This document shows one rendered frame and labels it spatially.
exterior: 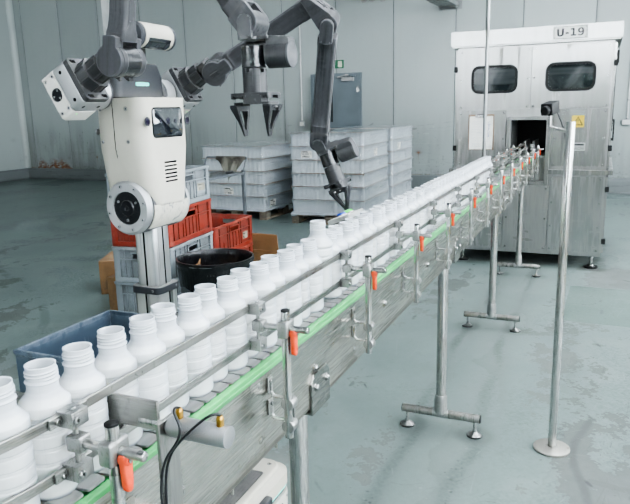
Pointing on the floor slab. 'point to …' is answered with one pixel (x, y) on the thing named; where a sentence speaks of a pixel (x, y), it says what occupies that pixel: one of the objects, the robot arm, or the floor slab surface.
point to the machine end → (592, 180)
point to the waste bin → (209, 265)
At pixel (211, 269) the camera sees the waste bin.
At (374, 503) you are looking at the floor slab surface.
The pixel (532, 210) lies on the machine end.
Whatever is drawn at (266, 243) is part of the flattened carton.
